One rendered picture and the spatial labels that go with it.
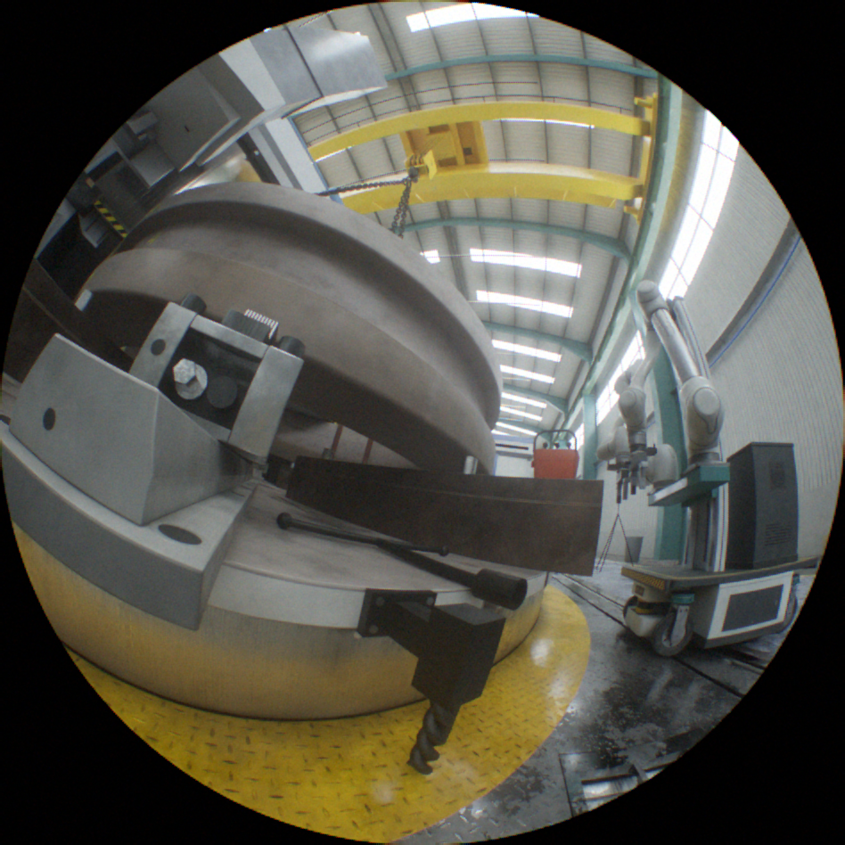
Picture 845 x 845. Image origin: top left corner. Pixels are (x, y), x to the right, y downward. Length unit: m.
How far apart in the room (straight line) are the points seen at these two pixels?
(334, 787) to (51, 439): 0.50
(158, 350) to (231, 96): 2.11
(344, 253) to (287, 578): 1.37
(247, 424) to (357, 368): 0.60
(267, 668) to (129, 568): 0.33
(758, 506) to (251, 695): 1.60
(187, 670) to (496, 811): 0.48
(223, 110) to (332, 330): 1.97
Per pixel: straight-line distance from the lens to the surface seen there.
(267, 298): 1.09
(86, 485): 0.27
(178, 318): 0.66
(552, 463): 1.20
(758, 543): 1.43
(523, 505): 1.18
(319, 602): 0.42
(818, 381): 7.34
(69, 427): 0.28
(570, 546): 1.14
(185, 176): 4.17
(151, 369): 0.63
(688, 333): 1.76
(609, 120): 11.62
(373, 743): 0.59
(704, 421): 1.06
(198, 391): 0.65
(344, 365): 1.03
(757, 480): 1.44
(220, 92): 2.55
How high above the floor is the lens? 0.43
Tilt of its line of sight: 20 degrees up
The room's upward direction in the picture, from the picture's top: 13 degrees clockwise
